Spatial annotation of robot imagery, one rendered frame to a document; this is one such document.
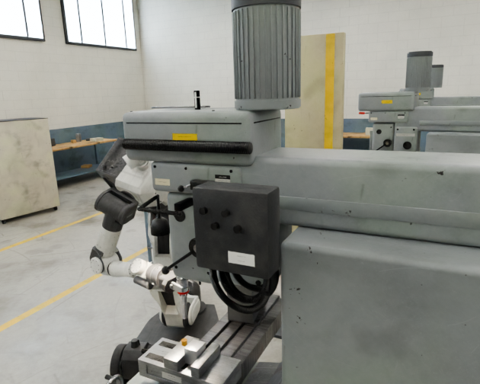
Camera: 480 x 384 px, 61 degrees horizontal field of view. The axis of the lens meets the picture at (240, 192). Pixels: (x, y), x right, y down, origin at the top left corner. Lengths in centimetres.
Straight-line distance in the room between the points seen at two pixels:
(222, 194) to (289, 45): 48
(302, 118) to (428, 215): 205
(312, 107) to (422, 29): 740
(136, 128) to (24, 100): 892
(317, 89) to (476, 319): 221
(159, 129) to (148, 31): 1172
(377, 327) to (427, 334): 11
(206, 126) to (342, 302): 62
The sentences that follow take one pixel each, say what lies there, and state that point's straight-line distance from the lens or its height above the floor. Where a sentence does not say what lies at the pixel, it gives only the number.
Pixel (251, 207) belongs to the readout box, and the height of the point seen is 169.
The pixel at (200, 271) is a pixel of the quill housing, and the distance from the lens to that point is 142.
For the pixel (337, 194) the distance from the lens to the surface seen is 113.
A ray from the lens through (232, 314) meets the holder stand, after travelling 193.
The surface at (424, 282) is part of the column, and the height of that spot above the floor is 151.
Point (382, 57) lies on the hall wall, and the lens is 1029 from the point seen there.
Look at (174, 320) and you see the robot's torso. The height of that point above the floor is 69.
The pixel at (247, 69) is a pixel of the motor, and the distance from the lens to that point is 120.
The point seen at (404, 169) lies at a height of 174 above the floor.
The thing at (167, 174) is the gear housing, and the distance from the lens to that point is 135.
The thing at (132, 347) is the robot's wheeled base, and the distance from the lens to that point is 244.
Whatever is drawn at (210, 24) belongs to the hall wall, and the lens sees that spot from 1186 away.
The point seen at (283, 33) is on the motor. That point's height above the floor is 209.
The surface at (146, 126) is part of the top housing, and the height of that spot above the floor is 185.
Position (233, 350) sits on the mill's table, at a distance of 177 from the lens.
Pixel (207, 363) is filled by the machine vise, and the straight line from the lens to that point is 155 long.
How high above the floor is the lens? 195
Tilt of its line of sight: 14 degrees down
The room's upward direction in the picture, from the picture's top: 2 degrees counter-clockwise
